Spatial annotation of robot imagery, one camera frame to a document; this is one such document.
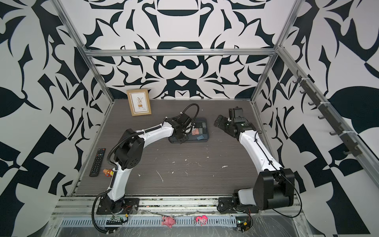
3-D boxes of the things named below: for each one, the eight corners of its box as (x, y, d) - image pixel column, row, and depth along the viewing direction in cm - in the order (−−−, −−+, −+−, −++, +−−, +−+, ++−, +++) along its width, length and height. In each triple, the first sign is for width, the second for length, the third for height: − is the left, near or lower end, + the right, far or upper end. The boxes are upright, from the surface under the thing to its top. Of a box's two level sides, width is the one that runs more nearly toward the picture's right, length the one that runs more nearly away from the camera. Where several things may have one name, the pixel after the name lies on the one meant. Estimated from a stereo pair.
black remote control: (90, 177, 85) (88, 175, 83) (99, 150, 96) (98, 148, 94) (97, 176, 85) (96, 175, 84) (105, 149, 96) (104, 148, 94)
